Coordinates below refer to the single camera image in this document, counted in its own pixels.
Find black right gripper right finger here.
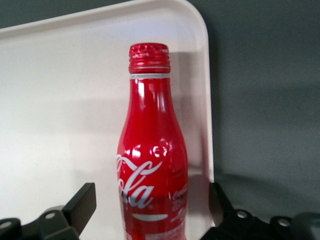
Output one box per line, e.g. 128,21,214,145
208,181,297,240

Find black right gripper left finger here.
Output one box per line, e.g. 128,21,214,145
21,182,97,240

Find red coke bottle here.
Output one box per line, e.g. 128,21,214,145
116,42,189,240

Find beige plastic tray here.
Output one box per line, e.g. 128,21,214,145
0,0,215,240

